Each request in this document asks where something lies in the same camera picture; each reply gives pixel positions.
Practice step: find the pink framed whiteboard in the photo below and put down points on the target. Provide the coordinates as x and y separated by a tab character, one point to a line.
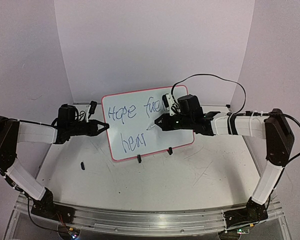
130	114

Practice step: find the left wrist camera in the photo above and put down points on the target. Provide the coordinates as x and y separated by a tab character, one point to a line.
91	109

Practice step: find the right circuit board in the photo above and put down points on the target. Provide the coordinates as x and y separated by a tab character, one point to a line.
243	231

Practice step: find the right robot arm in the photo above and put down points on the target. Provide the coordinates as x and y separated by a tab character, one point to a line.
187	114

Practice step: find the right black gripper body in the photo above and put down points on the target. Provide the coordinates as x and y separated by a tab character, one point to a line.
183	122

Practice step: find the black whiteboard stand clip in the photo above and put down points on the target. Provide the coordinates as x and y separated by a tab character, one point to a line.
139	158

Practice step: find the blue marker cap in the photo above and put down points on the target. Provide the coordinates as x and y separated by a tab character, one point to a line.
82	166

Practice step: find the circuit board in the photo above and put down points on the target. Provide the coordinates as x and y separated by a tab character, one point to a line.
68	233
243	231

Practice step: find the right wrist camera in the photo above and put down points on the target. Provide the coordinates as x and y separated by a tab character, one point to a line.
170	103

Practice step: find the aluminium front rail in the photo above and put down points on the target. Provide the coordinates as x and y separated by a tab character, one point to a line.
154	223

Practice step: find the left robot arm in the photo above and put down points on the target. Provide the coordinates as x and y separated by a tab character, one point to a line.
17	134

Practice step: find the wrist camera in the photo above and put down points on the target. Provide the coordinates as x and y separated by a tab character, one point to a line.
91	109
170	103

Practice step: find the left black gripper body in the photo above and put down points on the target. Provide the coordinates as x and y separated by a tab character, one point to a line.
76	130

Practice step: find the left circuit board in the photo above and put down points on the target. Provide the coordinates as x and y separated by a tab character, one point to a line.
68	233

